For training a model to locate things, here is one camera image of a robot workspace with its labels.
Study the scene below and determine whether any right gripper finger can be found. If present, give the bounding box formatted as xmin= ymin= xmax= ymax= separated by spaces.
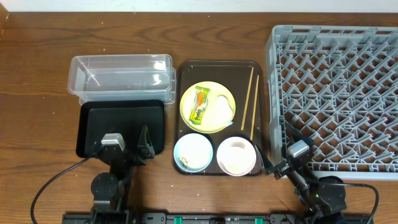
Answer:
xmin=255 ymin=145 xmax=273 ymax=170
xmin=285 ymin=123 xmax=313 ymax=146

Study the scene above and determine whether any grey dishwasher rack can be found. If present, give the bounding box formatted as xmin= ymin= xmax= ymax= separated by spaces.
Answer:
xmin=265 ymin=25 xmax=397 ymax=180

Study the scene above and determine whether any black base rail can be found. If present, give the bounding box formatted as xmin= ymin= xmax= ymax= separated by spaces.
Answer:
xmin=62 ymin=212 xmax=374 ymax=224

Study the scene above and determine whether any dark brown serving tray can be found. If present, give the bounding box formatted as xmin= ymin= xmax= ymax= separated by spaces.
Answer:
xmin=173 ymin=60 xmax=268 ymax=176

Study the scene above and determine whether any pink bowl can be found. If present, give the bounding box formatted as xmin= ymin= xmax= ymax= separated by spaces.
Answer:
xmin=216 ymin=137 xmax=257 ymax=177

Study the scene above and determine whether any crumpled white napkin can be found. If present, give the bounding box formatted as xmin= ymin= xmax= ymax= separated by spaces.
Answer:
xmin=216 ymin=95 xmax=234 ymax=126

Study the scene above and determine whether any left wooden chopstick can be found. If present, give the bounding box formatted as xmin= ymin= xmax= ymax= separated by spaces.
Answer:
xmin=241 ymin=67 xmax=254 ymax=131

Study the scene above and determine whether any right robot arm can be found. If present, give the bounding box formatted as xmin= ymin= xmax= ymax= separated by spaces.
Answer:
xmin=260 ymin=123 xmax=347 ymax=223

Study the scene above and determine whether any yellow round plate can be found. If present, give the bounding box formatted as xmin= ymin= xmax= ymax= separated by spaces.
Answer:
xmin=180 ymin=81 xmax=236 ymax=134

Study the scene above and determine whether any green snack wrapper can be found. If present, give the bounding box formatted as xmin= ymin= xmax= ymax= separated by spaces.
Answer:
xmin=188 ymin=86 xmax=210 ymax=125

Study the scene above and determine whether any clear plastic bin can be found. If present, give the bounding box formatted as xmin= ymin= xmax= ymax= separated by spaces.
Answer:
xmin=68 ymin=54 xmax=177 ymax=104

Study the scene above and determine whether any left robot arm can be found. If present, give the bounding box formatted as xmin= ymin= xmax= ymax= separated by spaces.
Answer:
xmin=90 ymin=125 xmax=155 ymax=223

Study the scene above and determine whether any light blue bowl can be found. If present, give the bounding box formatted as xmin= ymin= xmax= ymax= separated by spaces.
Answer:
xmin=173 ymin=133 xmax=213 ymax=173

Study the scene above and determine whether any black plastic tray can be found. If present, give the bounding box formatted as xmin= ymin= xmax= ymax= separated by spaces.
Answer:
xmin=76 ymin=100 xmax=165 ymax=158

